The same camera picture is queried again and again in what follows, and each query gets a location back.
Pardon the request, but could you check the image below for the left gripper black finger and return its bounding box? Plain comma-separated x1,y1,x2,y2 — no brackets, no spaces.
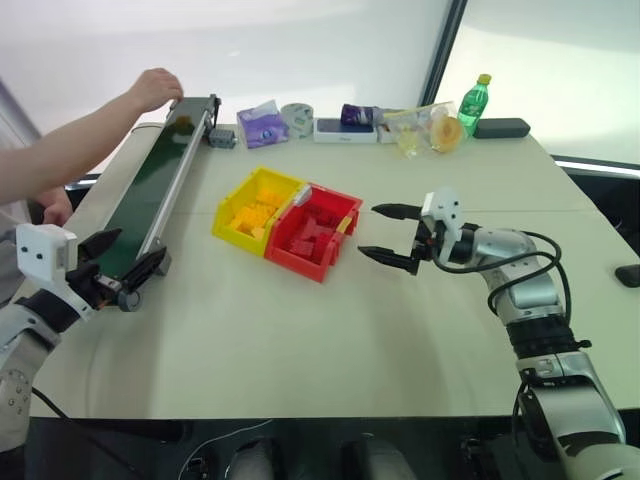
119,247,169,297
78,227,124,264

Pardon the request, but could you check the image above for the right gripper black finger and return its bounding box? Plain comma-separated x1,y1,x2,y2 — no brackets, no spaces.
356,245,420,277
370,201,425,222

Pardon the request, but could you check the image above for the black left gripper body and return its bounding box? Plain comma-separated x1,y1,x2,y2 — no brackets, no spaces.
66,261,125,313

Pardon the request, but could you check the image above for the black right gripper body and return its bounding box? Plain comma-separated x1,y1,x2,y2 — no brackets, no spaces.
411,216,445,262

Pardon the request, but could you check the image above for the person's bare left hand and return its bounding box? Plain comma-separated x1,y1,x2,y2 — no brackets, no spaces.
42,186,75,229

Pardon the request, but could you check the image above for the person's bare right hand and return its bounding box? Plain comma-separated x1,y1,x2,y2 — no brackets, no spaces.
122,67,186,114

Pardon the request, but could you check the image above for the red plastic bin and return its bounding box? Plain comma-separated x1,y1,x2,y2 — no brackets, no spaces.
263,183,364,284

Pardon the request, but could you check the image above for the clear plastic bag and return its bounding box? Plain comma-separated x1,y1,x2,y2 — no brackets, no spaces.
375,101,457,161

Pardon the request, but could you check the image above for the orange round bun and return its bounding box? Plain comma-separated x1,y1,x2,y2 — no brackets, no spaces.
430,115,466,154

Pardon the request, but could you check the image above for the white flat box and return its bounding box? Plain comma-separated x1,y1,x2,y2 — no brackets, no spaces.
313,117,378,145

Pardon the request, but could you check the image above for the purple snack pouch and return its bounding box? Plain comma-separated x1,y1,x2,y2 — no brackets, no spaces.
341,103,379,126

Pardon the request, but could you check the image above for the yellow plastic bin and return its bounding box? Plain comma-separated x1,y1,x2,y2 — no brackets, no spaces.
211,166,309,258

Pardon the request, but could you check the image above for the green plastic bottle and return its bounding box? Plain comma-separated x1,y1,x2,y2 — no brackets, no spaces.
457,73,493,138

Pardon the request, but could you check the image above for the black long case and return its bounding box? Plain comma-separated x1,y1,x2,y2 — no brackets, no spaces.
472,117,532,140

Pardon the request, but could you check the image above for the gray tape roll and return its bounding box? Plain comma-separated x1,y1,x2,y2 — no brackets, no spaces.
280,102,316,140

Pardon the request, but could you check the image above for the purple tissue pack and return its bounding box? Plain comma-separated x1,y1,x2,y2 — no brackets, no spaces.
236,99,290,149

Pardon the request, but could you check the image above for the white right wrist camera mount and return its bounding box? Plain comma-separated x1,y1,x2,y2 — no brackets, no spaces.
420,186,464,262

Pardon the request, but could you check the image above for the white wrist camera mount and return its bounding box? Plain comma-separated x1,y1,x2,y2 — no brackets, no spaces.
15,223,95,322
420,186,464,262

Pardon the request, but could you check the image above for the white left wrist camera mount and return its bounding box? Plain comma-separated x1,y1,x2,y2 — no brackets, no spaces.
15,223,95,322

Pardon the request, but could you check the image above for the green conveyor belt silver frame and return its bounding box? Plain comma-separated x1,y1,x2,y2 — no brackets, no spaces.
91,93,224,314

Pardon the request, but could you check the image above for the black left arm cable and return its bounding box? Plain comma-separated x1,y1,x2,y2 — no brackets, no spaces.
29,385,72,419

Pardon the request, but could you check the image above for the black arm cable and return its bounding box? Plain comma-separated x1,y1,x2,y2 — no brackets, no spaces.
432,231,574,322
29,385,72,419

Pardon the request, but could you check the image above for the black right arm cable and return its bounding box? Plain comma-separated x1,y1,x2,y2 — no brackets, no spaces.
432,231,574,322

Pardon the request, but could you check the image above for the black window frame post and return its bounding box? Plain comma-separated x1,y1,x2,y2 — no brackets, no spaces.
421,0,470,111

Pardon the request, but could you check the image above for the thin white cable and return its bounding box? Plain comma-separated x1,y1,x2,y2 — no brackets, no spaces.
183,418,275,480

